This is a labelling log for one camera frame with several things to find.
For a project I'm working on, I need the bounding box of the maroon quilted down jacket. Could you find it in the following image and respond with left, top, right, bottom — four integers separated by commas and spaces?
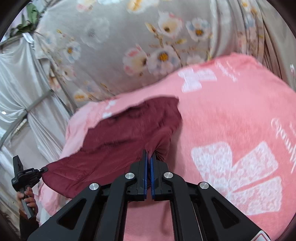
42, 96, 182, 198

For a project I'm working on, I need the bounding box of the person's left hand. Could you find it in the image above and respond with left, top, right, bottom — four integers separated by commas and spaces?
16, 186, 38, 219

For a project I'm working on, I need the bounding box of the pink bow-print blanket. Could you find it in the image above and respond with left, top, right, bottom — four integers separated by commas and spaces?
38, 52, 296, 241

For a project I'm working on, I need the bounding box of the grey floral quilt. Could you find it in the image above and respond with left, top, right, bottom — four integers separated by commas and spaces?
34, 0, 295, 108

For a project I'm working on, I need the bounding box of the silver satin curtain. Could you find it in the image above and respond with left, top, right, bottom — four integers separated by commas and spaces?
1, 36, 70, 212

